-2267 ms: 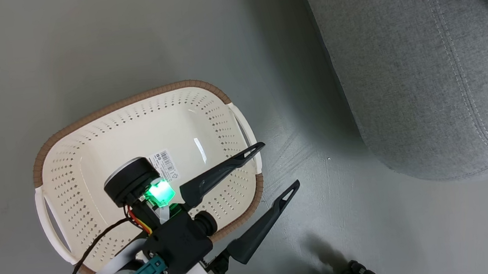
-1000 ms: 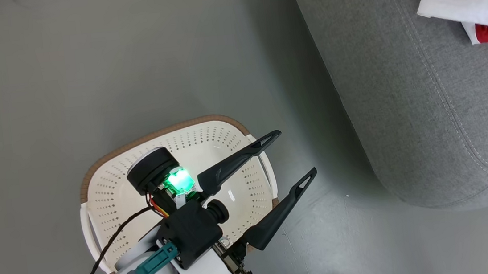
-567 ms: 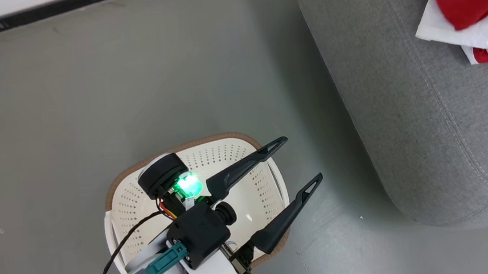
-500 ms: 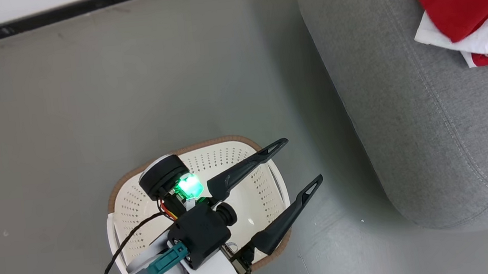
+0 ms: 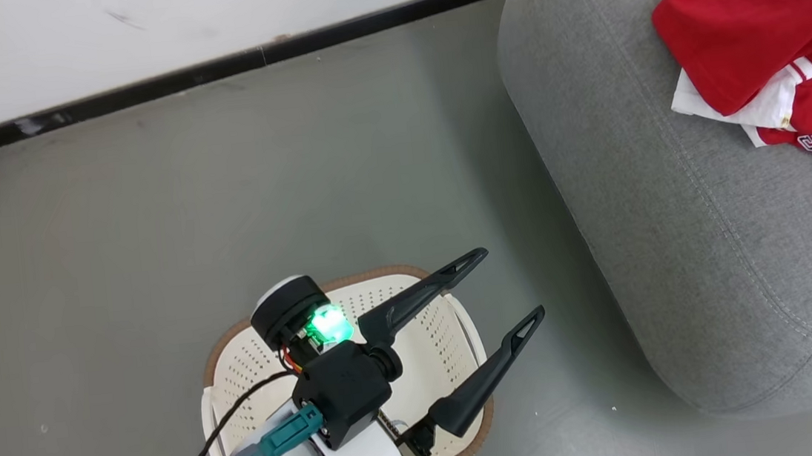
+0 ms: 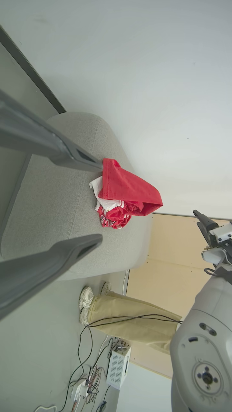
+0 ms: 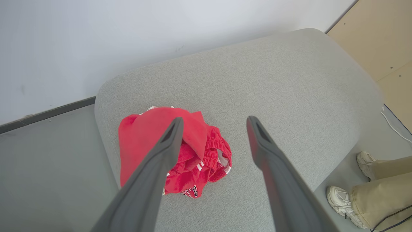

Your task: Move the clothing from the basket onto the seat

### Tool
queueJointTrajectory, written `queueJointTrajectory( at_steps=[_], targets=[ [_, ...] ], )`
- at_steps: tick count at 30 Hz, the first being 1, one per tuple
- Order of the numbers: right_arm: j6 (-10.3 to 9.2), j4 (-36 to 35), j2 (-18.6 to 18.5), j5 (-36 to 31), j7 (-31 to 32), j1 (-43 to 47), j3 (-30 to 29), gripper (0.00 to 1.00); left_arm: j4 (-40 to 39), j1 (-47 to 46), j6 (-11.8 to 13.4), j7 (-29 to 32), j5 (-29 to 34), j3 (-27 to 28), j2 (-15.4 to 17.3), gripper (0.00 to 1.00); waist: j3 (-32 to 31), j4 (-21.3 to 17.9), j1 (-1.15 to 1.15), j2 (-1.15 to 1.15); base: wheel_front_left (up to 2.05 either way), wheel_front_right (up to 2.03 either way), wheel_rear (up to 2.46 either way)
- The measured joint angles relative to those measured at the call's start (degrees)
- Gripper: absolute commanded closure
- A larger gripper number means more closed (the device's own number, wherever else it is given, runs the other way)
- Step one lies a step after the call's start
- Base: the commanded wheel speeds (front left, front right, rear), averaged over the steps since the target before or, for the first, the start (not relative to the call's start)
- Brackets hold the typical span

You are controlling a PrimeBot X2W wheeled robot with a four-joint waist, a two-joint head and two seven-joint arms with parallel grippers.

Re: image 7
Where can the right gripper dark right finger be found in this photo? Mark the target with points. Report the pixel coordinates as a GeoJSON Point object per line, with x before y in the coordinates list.
{"type": "Point", "coordinates": [283, 193]}

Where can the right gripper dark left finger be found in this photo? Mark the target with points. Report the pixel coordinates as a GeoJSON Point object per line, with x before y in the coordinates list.
{"type": "Point", "coordinates": [145, 187]}

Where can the smooth red white-striped garment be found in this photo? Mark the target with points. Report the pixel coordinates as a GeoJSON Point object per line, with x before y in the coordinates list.
{"type": "Point", "coordinates": [145, 135]}

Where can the grey fabric sofa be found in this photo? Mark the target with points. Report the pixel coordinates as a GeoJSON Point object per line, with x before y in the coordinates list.
{"type": "Point", "coordinates": [257, 80]}

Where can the white sneaker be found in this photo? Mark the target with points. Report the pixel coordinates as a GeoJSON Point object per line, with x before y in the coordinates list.
{"type": "Point", "coordinates": [341, 201]}
{"type": "Point", "coordinates": [365, 162]}

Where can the khaki trouser leg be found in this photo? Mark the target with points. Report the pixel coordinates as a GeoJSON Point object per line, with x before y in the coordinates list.
{"type": "Point", "coordinates": [392, 167]}
{"type": "Point", "coordinates": [383, 199]}

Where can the dark grey baseboard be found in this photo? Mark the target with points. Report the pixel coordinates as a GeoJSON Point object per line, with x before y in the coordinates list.
{"type": "Point", "coordinates": [48, 114]}

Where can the beige wooden panel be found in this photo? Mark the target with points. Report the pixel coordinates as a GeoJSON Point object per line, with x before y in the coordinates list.
{"type": "Point", "coordinates": [379, 38]}

